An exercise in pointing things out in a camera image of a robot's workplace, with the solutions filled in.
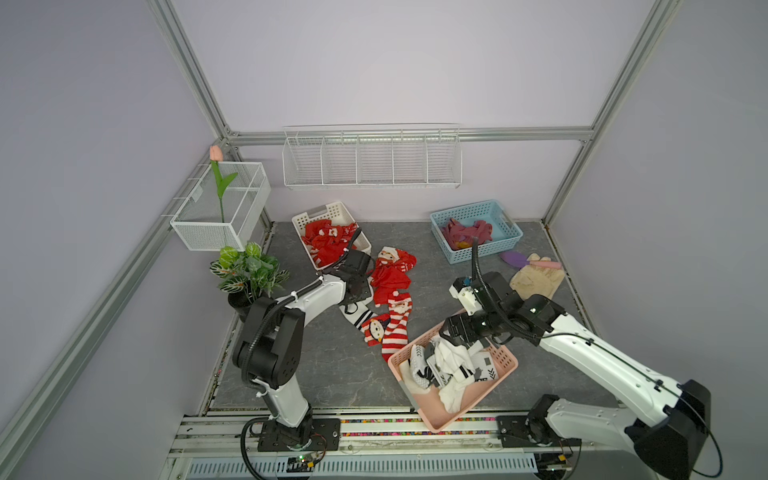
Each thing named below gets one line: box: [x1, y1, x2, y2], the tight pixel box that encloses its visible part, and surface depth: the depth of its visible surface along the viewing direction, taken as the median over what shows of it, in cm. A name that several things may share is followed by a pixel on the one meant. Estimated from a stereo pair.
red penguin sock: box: [361, 313, 391, 347], surface depth 91 cm
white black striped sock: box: [339, 296, 377, 331], surface depth 95 cm
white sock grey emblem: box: [471, 350, 498, 383], surface depth 84 cm
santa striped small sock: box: [382, 291, 413, 362], surface depth 93 cm
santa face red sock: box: [376, 246, 417, 275], surface depth 108 cm
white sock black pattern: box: [432, 337, 476, 414], surface depth 80 cm
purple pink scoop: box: [500, 251, 563, 269], surface depth 111 cm
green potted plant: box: [209, 241, 290, 323], surface depth 78 cm
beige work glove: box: [510, 253, 565, 300], surface depth 104 cm
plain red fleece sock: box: [370, 264, 411, 306], surface depth 103 cm
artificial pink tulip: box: [209, 145, 239, 223], surface depth 85 cm
